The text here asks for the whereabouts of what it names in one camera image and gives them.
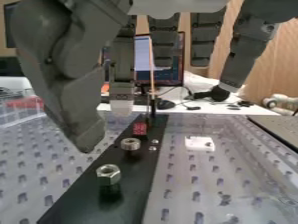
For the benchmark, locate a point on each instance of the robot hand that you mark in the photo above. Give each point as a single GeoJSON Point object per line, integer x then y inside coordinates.
{"type": "Point", "coordinates": [57, 60]}

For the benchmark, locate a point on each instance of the small round nut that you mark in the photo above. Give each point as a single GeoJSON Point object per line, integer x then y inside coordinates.
{"type": "Point", "coordinates": [130, 144]}

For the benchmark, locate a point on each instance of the large hex nut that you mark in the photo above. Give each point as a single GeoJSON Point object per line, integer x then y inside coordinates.
{"type": "Point", "coordinates": [108, 175]}

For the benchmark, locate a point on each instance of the red tray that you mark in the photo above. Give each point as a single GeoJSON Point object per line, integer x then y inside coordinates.
{"type": "Point", "coordinates": [24, 104]}

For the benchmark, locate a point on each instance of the thin stick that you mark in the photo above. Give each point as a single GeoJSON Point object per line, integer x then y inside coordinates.
{"type": "Point", "coordinates": [152, 83]}

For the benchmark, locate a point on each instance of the computer screen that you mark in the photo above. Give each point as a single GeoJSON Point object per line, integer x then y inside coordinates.
{"type": "Point", "coordinates": [168, 73]}

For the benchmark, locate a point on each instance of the small red cube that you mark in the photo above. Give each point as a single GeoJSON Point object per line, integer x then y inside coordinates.
{"type": "Point", "coordinates": [140, 128]}

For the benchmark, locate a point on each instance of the black mouse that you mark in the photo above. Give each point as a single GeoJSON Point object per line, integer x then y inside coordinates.
{"type": "Point", "coordinates": [166, 104]}

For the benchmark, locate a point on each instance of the black rounded device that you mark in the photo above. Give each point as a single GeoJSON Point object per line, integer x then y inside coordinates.
{"type": "Point", "coordinates": [219, 95]}

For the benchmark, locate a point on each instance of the clear box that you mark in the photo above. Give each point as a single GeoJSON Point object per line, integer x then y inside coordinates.
{"type": "Point", "coordinates": [213, 121]}

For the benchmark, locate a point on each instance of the small white flat piece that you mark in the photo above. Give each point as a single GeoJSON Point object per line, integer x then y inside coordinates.
{"type": "Point", "coordinates": [194, 143]}

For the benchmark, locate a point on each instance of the black plate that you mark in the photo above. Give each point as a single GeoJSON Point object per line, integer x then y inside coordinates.
{"type": "Point", "coordinates": [133, 186]}

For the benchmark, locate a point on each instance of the small white jointed device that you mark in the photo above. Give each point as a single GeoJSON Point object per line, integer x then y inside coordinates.
{"type": "Point", "coordinates": [279, 104]}

